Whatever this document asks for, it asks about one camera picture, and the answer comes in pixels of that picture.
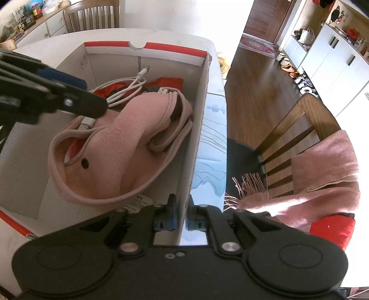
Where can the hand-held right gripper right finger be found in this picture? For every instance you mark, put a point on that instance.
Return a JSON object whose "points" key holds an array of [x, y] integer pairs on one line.
{"points": [[190, 219]]}

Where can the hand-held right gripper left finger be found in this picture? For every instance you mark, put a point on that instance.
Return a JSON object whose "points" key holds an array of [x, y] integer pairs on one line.
{"points": [[172, 213]]}

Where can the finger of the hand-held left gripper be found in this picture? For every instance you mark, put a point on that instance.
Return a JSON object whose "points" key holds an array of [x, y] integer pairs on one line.
{"points": [[57, 75], [83, 103]]}

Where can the white paper hang tag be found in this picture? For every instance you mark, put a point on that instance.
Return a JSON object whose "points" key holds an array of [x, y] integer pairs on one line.
{"points": [[138, 203]]}

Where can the pink fleece garment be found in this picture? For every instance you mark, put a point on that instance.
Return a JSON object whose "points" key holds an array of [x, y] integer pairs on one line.
{"points": [[121, 138]]}

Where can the white cardboard box red edge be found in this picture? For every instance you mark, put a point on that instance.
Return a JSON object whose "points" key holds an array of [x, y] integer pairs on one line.
{"points": [[28, 173]]}

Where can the red cloth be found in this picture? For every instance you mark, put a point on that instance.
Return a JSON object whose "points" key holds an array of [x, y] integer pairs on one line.
{"points": [[170, 83]]}

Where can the white sideboard with wooden top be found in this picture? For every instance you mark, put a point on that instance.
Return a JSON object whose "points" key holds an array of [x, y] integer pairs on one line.
{"points": [[54, 23]]}

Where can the red lidded jar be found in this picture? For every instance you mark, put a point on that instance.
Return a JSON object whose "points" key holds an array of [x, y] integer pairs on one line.
{"points": [[37, 14]]}

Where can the clear plastic bag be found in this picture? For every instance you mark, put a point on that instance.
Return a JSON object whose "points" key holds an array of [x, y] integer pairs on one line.
{"points": [[52, 6]]}

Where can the blue packet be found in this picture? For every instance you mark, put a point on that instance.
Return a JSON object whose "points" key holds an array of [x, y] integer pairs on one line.
{"points": [[36, 7]]}

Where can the wooden slatted chair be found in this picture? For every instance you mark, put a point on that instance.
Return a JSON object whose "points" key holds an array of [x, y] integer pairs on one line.
{"points": [[92, 6]]}

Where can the red cushion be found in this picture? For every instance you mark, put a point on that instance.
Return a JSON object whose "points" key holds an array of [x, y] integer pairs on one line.
{"points": [[334, 230]]}

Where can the pink fringed scarf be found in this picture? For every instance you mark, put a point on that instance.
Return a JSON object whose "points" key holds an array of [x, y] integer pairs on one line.
{"points": [[325, 167]]}

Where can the yellow plastic bag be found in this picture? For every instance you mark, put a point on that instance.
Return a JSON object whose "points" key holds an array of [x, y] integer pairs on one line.
{"points": [[223, 65]]}

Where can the wooden chair with black seat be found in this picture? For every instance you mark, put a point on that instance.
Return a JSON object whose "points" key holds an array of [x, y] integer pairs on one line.
{"points": [[314, 111]]}

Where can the row of shoes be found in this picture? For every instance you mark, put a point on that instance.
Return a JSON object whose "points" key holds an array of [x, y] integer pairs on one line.
{"points": [[288, 66]]}

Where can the red patterned rug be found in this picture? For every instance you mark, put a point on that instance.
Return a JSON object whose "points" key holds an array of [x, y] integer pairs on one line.
{"points": [[256, 44]]}

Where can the brown wooden door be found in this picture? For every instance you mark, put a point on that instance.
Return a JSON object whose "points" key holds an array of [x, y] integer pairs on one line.
{"points": [[268, 17]]}

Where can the beige tote bag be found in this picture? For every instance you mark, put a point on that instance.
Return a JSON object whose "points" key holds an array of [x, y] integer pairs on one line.
{"points": [[307, 37]]}

